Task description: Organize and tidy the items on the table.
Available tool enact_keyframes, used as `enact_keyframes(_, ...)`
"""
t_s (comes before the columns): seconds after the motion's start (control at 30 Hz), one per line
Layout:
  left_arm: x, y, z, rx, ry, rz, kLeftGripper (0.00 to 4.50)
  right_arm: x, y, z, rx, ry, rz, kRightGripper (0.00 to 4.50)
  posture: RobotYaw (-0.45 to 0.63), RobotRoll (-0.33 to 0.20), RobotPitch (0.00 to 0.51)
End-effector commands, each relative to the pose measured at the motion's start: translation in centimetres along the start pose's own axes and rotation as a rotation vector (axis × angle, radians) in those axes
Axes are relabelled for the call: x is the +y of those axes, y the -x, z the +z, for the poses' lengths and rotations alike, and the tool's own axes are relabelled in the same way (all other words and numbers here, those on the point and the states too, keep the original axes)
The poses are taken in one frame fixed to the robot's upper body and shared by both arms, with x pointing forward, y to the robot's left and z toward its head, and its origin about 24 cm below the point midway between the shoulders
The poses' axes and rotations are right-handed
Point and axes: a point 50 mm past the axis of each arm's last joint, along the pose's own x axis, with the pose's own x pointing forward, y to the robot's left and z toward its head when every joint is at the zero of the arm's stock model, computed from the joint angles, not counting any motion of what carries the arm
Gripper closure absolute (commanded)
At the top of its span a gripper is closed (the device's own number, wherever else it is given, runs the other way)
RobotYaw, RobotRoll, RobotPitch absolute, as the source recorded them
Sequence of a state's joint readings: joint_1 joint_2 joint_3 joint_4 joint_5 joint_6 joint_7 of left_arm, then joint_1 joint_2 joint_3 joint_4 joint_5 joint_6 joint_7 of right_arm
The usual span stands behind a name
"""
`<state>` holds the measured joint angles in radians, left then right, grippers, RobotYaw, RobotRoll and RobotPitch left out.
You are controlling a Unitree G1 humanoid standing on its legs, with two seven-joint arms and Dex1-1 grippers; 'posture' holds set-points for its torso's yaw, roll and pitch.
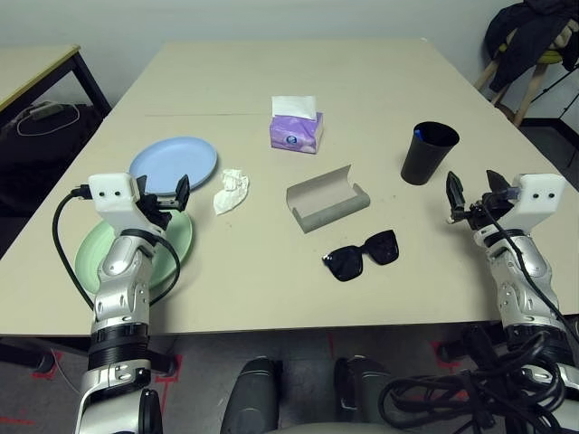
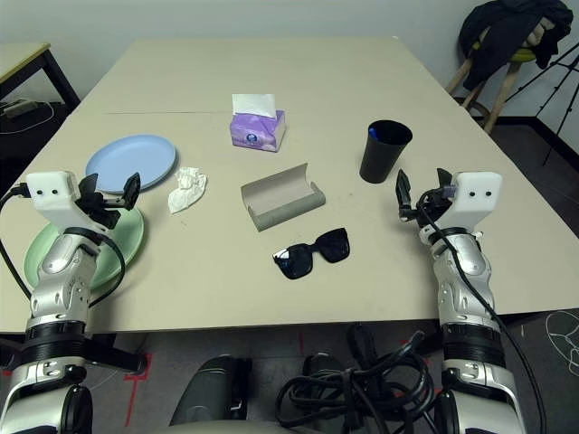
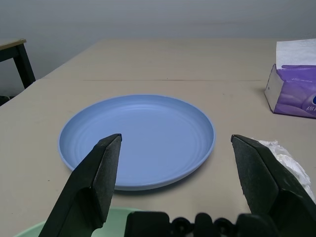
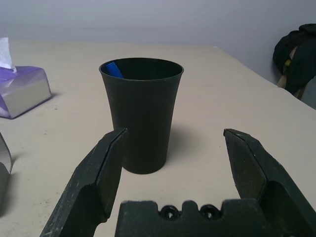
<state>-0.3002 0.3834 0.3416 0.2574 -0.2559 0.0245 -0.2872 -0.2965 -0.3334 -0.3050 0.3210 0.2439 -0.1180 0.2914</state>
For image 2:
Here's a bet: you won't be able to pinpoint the black jacket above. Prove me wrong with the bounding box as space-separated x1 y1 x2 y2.
458 0 575 91

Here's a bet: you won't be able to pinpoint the black cable bundle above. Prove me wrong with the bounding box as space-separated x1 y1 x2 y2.
275 322 438 429

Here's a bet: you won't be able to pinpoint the light blue plate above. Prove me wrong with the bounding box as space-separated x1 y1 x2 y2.
85 133 178 195

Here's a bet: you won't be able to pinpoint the purple tissue box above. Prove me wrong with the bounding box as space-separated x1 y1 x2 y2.
229 93 288 154

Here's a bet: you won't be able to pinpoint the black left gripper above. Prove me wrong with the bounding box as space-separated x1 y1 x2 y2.
74 172 142 230

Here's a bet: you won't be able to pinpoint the black table foot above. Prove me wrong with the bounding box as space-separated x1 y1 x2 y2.
84 333 143 375

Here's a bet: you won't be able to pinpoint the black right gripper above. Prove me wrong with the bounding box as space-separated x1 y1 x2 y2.
395 167 455 230

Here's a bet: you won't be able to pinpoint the white floor cable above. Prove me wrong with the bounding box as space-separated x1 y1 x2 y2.
0 100 67 135

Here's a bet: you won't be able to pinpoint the white tissue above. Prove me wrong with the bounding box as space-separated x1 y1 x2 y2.
167 165 209 214

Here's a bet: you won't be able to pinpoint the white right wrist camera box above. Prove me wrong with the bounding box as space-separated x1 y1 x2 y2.
441 171 504 232

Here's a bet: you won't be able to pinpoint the black cup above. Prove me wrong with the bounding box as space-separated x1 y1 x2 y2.
359 119 414 185

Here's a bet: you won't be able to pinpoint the yellow-green stool cushion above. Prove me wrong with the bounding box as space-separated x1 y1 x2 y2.
509 46 538 64

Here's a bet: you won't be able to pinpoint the light green plate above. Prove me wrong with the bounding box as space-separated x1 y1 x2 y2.
24 206 147 291

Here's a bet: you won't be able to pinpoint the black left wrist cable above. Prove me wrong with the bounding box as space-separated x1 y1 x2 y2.
0 184 128 309

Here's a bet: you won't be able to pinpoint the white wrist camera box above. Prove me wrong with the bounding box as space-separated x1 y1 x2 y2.
441 171 504 232
25 170 81 228

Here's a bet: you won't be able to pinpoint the grey power strip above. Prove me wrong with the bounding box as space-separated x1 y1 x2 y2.
0 99 40 120

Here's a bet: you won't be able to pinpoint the white wire loop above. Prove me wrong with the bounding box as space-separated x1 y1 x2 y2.
544 308 579 370

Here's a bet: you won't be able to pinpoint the grey glasses case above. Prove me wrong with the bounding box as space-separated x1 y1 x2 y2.
240 162 327 234

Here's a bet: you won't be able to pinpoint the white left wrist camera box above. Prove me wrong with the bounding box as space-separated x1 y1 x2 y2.
25 170 81 228

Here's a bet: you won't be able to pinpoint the beige side table black frame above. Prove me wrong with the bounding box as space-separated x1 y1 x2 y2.
0 42 83 108

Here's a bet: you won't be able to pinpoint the dark robot left leg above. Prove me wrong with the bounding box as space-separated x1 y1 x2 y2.
168 355 252 429

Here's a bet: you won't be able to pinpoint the black sunglasses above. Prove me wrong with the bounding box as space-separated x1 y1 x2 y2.
271 227 352 281

